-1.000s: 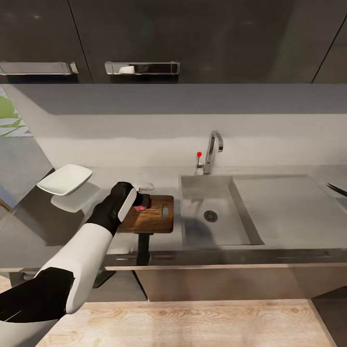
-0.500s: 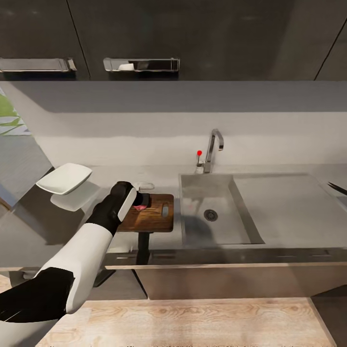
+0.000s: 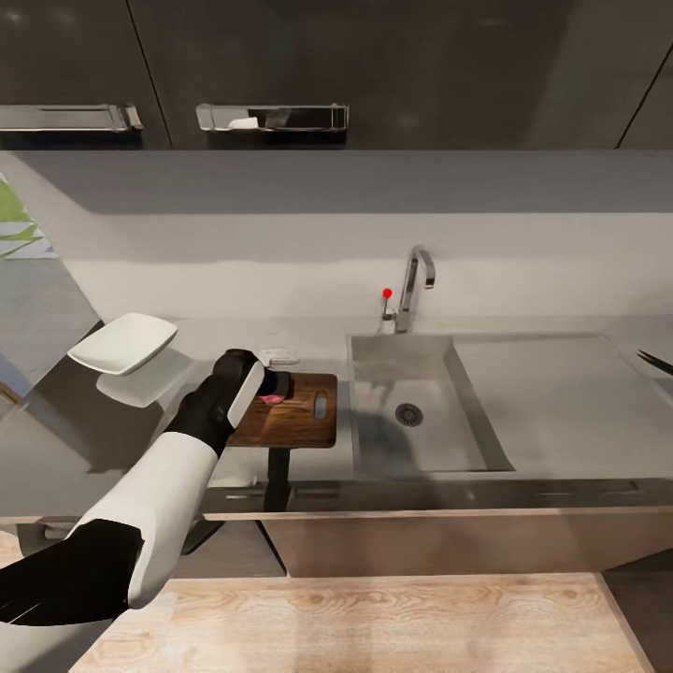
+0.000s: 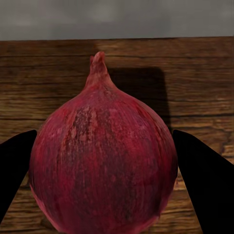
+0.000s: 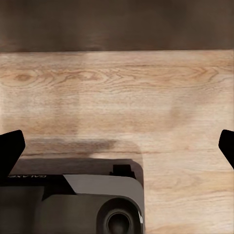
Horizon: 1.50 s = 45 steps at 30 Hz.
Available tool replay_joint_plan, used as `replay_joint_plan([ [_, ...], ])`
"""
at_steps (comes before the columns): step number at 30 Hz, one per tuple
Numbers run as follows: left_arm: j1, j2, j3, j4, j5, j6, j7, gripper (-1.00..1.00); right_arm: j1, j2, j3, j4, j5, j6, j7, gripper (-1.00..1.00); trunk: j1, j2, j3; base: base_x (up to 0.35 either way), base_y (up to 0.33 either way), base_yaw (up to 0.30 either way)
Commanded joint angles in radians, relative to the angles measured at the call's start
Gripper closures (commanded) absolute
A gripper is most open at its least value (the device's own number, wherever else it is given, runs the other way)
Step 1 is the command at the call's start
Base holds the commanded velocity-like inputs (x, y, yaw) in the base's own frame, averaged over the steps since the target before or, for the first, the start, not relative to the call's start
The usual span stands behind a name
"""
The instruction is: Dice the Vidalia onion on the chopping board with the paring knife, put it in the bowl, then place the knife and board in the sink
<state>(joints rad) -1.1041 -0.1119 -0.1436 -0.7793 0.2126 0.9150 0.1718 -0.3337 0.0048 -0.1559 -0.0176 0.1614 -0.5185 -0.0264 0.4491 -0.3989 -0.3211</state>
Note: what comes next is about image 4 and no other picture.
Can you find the vidalia onion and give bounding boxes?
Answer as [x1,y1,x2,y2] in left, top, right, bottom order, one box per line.
[28,52,178,234]

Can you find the cutting board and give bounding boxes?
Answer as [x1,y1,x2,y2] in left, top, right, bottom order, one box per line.
[0,37,234,234]

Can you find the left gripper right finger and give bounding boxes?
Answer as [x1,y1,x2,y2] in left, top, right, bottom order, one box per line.
[172,130,234,234]

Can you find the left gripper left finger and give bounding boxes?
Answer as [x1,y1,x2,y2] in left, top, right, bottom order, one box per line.
[0,130,37,224]

